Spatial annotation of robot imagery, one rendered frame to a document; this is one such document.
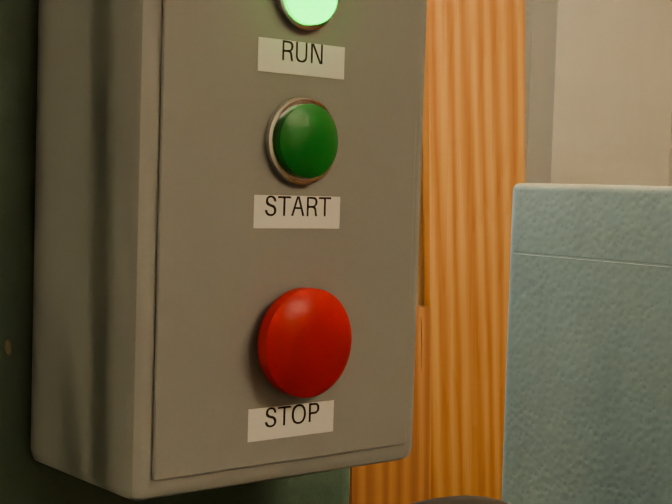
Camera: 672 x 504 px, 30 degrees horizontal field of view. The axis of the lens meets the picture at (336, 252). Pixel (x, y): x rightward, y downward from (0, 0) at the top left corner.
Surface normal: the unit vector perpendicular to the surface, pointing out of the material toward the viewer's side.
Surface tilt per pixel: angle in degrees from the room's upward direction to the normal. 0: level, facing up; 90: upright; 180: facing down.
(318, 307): 81
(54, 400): 90
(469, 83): 86
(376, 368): 90
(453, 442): 87
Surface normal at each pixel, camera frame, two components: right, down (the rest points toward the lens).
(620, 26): 0.59, 0.06
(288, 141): 0.18, 0.11
